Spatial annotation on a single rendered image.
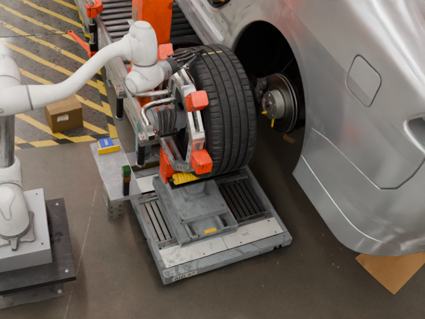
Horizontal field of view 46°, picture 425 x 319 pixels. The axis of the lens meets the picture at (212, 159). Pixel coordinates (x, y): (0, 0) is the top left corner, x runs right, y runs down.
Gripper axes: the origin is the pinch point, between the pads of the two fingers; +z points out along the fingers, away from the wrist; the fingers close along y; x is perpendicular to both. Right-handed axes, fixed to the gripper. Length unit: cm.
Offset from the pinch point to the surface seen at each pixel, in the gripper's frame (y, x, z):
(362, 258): 93, -126, 64
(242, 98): 26.9, -12.5, 2.4
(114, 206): -32, -106, -26
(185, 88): 6.9, -9.5, -14.4
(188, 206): 3, -99, 0
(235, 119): 29.3, -19.5, -4.4
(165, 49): -20.3, -6.8, 0.3
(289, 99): 33, -26, 37
